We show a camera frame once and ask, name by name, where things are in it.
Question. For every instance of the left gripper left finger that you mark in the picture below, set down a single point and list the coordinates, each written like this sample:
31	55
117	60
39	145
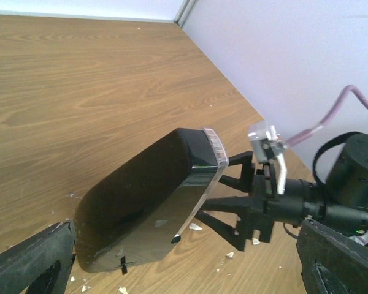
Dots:
41	263

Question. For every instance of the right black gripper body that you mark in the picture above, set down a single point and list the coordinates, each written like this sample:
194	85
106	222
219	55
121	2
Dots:
263	206

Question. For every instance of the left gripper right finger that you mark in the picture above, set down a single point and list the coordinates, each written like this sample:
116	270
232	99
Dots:
331	262

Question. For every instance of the clear plastic metronome cover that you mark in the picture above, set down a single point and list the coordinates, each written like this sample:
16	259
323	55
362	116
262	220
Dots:
222	160

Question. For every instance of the black metronome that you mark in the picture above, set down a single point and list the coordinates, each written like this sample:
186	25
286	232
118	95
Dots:
138	208

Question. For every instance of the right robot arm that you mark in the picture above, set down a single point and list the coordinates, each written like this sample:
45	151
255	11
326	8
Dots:
340	202

